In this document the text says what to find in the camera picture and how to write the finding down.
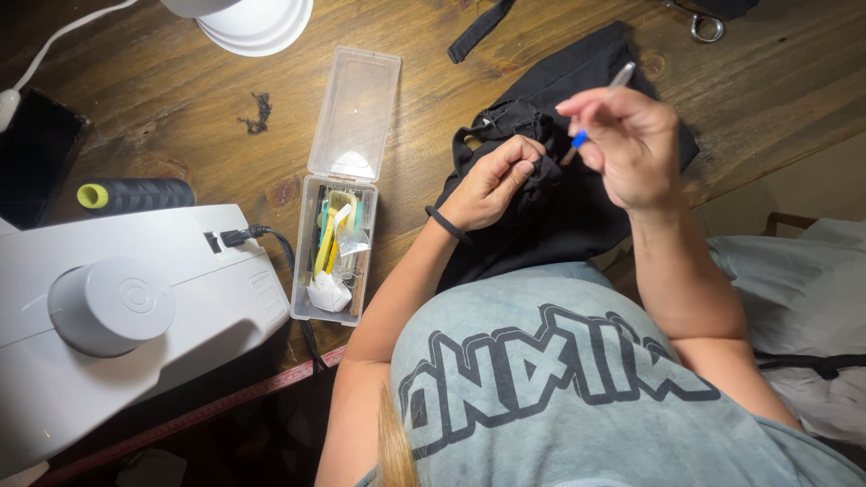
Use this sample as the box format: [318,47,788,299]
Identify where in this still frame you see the white lamp base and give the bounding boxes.
[160,0,315,58]

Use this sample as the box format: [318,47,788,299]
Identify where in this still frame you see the black thread spool yellow core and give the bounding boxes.
[76,178,196,216]

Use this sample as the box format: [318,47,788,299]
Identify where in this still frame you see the blue clear seam ripper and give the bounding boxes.
[560,61,637,166]

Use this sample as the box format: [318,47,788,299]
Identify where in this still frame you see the red measuring ruler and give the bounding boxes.
[32,345,348,487]

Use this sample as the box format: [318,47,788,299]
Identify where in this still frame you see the white lamp cable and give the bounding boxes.
[0,0,139,133]

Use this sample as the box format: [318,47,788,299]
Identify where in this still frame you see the white sewing machine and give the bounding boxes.
[0,203,292,462]

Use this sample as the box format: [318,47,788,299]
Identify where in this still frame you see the black power cable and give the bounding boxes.
[220,225,330,371]

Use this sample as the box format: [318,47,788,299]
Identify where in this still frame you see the black phone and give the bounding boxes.
[0,88,92,231]

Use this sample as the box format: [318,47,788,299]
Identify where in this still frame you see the black hair tie wristband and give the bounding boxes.
[424,205,474,247]

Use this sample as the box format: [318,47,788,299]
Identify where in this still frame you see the metal scissors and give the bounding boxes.
[659,0,725,44]

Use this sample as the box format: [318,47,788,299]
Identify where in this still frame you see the person's left hand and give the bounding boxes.
[440,135,549,235]

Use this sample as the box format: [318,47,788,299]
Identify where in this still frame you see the wooden chair frame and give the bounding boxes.
[763,211,820,238]

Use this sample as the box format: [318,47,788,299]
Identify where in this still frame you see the thin black strap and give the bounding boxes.
[754,348,866,381]

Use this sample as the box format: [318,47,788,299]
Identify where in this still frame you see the dark cloth piece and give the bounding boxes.
[690,0,762,20]

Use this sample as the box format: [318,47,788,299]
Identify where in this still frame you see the clear plastic accessory box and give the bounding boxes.
[291,46,402,327]

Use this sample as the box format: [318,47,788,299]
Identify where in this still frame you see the grey cloth heap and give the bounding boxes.
[706,218,866,449]

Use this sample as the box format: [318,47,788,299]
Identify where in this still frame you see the black thread clump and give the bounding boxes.
[237,92,273,135]

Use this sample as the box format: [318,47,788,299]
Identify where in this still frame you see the grey printed t-shirt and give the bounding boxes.
[355,262,866,487]

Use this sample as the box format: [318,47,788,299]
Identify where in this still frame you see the person's right hand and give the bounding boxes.
[555,87,682,215]

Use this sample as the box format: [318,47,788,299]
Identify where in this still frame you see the black fabric strap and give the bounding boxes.
[447,0,517,65]

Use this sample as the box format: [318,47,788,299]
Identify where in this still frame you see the black fabric garment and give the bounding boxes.
[433,20,701,293]

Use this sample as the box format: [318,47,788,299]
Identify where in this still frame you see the folded white paper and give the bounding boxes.
[306,271,353,313]

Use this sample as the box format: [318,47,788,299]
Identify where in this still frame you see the small clear plastic bag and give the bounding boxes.
[336,226,372,258]

